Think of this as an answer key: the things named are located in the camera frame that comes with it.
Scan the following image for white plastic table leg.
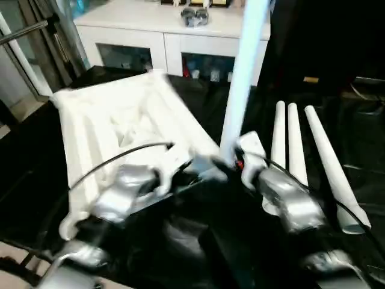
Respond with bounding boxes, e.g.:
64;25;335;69
286;103;309;188
303;105;372;235
262;101;287;215
219;0;270;164

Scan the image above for white plastic table top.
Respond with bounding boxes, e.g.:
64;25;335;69
51;70;224;239

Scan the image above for black plastic mat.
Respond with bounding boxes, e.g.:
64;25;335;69
0;63;385;289

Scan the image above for grey bundle on cabinet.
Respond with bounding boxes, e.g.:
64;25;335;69
180;7;210;28

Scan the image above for white cabinet with glass doors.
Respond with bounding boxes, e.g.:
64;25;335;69
73;0;272;85

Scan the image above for grey curtain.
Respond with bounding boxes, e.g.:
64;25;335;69
24;0;90;70

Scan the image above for grey metal pole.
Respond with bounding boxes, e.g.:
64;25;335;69
0;20;50;48

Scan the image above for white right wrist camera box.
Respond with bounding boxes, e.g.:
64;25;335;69
236;131;269;188

